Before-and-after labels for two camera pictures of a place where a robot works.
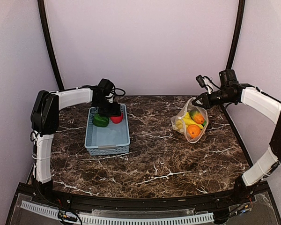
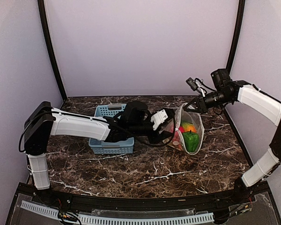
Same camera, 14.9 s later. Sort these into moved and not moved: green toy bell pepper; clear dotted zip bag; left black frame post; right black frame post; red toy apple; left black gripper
Moved: red toy apple; left black gripper; green toy bell pepper; clear dotted zip bag
Not moved: right black frame post; left black frame post
